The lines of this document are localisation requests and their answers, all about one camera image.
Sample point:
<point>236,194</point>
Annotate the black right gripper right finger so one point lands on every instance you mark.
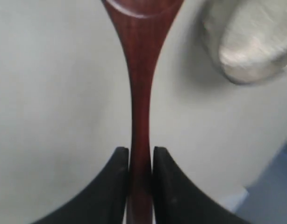
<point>178,201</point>

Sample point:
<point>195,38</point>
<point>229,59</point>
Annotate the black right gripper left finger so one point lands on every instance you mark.
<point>102,201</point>

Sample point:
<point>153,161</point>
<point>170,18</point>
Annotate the dark red wooden spoon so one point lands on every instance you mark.
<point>142,27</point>

